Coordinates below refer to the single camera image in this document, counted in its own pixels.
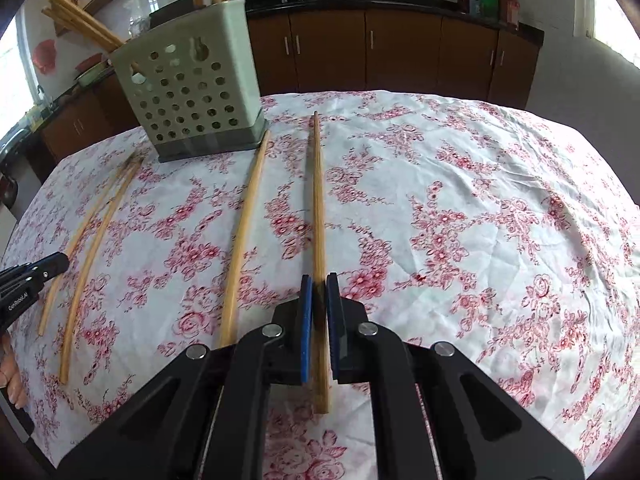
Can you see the green perforated chopstick holder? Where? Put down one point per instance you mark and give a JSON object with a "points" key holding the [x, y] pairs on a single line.
{"points": [[200, 90]]}

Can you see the black kitchen countertop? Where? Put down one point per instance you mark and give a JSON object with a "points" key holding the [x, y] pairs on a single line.
{"points": [[400, 2]]}

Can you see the red basin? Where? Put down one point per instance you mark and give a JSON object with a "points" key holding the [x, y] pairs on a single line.
{"points": [[90, 62]]}

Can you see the small blue box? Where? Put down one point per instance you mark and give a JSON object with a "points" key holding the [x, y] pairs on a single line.
{"points": [[475, 6]]}

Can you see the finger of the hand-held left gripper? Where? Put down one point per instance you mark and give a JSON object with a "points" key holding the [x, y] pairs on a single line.
{"points": [[47, 266]]}

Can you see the green basin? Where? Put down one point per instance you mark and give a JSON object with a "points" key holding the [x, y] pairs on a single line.
{"points": [[92, 76]]}

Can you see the green container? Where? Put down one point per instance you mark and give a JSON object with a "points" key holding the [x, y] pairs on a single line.
{"points": [[490, 1]]}

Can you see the brown lower kitchen cabinets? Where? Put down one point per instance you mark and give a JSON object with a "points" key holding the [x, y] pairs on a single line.
{"points": [[400, 55]]}

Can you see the red condiment bottle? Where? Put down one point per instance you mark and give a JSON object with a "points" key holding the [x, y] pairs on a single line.
{"points": [[512, 10]]}

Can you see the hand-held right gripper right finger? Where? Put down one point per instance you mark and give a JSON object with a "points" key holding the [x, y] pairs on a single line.
{"points": [[332, 325]]}

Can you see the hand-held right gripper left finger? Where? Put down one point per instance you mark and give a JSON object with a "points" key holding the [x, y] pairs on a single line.
{"points": [[306, 330]]}

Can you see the dark brown cutting board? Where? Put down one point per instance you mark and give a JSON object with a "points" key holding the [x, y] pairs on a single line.
{"points": [[165, 16]]}

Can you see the person's left hand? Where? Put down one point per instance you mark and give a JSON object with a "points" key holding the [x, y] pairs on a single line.
{"points": [[12, 375]]}

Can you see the white red floral tablecloth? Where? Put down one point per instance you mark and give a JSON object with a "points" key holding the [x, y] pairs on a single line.
{"points": [[450, 220]]}

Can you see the large kitchen window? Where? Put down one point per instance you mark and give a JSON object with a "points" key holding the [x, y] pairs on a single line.
{"points": [[617, 10]]}

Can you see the red hanging plastic bag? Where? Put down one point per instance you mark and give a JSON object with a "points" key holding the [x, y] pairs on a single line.
{"points": [[45, 57]]}

